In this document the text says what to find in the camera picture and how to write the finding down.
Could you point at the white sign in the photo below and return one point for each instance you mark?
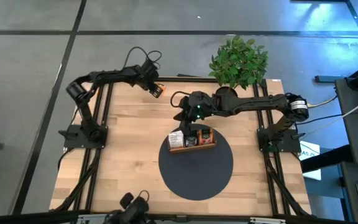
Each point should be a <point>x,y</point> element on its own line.
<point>309,155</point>

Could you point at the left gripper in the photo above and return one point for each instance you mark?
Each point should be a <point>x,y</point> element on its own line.
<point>148,74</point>

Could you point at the black aluminium table frame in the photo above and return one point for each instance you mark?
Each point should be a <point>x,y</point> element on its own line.
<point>166,79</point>

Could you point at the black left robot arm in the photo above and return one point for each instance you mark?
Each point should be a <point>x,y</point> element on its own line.
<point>84,115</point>

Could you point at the orange peach tea packet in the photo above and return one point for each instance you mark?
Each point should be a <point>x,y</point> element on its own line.
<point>206,137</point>

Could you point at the blackcurrant tea packet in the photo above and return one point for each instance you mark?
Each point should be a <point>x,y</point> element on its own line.
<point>191,140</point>

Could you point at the white orange Tazo tea packet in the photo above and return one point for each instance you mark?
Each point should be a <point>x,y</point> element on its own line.
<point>176,140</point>

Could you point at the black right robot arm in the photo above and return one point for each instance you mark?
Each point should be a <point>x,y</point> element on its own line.
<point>259,104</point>

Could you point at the green leafy tree plant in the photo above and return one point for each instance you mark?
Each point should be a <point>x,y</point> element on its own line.
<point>238,62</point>

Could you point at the silver frame bracket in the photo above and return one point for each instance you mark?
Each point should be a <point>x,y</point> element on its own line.
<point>267,220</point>
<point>92,217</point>

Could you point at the wooden tea box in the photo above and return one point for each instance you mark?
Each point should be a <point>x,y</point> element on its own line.
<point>191,148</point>

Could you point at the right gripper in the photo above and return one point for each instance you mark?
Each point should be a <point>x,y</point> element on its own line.
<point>199,105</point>

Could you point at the black desk beam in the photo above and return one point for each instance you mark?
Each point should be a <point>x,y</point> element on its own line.
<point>328,158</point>

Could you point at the black plant pot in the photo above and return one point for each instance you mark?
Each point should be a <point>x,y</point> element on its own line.
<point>225,91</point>

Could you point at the black stand foot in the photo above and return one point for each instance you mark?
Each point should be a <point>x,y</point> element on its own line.
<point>329,79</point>

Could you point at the dark grey desk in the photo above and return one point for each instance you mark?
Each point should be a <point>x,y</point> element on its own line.
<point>353,140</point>

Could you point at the round dark woven placemat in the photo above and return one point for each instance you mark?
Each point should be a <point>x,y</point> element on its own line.
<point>197,174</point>

